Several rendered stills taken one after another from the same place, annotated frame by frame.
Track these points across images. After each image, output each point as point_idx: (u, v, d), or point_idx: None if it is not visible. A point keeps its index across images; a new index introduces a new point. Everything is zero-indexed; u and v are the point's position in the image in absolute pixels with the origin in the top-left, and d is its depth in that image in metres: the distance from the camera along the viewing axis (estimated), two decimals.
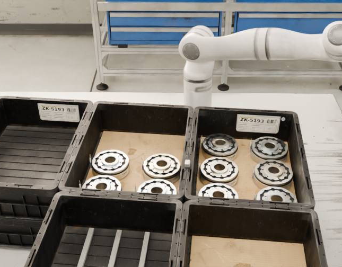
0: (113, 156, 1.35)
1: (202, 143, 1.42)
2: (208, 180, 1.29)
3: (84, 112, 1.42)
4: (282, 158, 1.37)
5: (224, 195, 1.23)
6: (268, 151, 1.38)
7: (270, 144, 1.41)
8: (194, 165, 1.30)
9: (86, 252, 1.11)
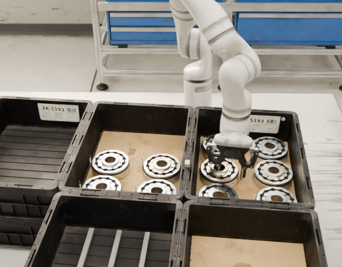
0: (113, 156, 1.35)
1: (202, 143, 1.42)
2: (208, 181, 1.29)
3: (84, 112, 1.42)
4: (282, 158, 1.37)
5: (224, 195, 1.23)
6: (268, 151, 1.38)
7: (270, 144, 1.41)
8: (194, 165, 1.30)
9: (86, 252, 1.11)
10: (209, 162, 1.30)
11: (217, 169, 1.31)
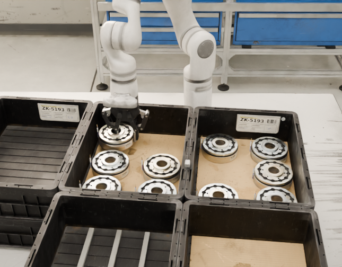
0: (113, 156, 1.35)
1: (202, 143, 1.42)
2: (104, 143, 1.39)
3: (84, 112, 1.42)
4: (282, 158, 1.37)
5: (224, 195, 1.23)
6: (268, 151, 1.38)
7: (270, 144, 1.41)
8: (194, 165, 1.30)
9: (86, 252, 1.11)
10: (108, 127, 1.40)
11: (116, 133, 1.41)
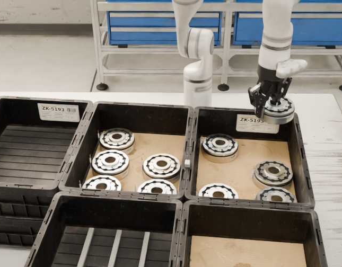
0: (113, 156, 1.35)
1: (202, 143, 1.42)
2: (105, 149, 1.40)
3: (84, 112, 1.42)
4: (289, 115, 1.29)
5: (224, 195, 1.23)
6: (273, 107, 1.29)
7: None
8: (194, 165, 1.30)
9: (86, 252, 1.11)
10: (257, 107, 1.25)
11: (261, 111, 1.28)
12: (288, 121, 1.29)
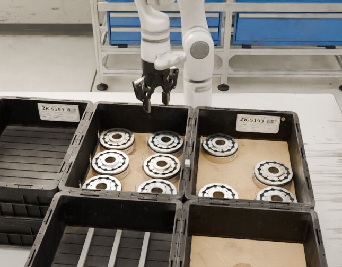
0: (113, 156, 1.35)
1: (202, 143, 1.42)
2: (105, 149, 1.40)
3: (84, 112, 1.42)
4: (177, 151, 1.39)
5: (224, 195, 1.23)
6: (163, 144, 1.40)
7: (166, 138, 1.43)
8: (194, 165, 1.30)
9: (86, 252, 1.11)
10: (141, 100, 1.26)
11: (147, 104, 1.29)
12: (177, 156, 1.40)
